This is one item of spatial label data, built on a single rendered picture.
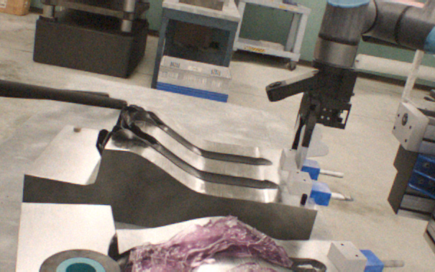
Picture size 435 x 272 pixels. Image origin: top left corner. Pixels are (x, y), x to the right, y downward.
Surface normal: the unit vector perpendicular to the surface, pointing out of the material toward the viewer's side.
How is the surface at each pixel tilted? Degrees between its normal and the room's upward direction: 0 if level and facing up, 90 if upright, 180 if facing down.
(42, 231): 0
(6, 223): 0
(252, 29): 90
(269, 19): 90
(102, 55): 90
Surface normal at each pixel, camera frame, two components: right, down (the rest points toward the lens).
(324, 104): 0.00, 0.34
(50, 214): 0.19, -0.92
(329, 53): -0.47, 0.22
